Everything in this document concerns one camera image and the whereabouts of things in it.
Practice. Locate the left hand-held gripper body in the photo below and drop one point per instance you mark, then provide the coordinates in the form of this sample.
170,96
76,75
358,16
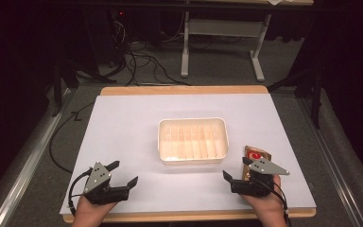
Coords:
99,184

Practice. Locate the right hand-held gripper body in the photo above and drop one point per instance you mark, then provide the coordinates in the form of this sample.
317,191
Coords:
260,184

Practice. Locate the golden snack packet red label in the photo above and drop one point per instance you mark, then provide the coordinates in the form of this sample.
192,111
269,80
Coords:
258,154

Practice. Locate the white plastic basket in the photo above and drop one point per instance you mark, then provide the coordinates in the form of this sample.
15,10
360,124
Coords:
192,142

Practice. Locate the person's right hand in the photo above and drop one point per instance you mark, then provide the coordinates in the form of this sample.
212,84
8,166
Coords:
269,208

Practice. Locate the person's left hand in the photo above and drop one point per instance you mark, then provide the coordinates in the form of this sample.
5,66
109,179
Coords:
89,213

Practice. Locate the white paper sheet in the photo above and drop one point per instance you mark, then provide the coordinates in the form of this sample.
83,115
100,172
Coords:
132,132

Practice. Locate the black stand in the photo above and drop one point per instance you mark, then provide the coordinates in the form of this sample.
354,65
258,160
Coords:
315,94
58,85

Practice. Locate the black computer tower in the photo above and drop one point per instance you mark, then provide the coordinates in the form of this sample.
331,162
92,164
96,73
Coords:
118,34

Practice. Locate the metal floor rail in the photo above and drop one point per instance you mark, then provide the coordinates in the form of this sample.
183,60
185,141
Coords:
28,164
331,157

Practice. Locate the white metal desk frame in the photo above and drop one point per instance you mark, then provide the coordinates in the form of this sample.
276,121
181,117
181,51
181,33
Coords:
225,27

